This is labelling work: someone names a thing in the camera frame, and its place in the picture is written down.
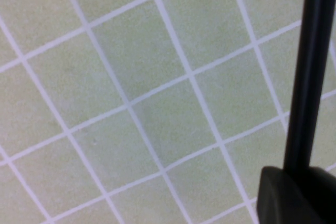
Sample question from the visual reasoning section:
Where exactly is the green grid mat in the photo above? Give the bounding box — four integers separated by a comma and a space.
0, 0, 336, 224

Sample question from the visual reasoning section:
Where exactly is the black pen silver tip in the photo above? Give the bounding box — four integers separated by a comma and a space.
282, 0, 336, 173

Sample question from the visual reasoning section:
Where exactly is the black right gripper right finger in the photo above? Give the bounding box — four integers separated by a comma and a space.
298, 166, 336, 224

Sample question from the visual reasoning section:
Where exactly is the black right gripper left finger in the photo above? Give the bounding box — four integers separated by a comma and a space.
256, 165, 329, 224

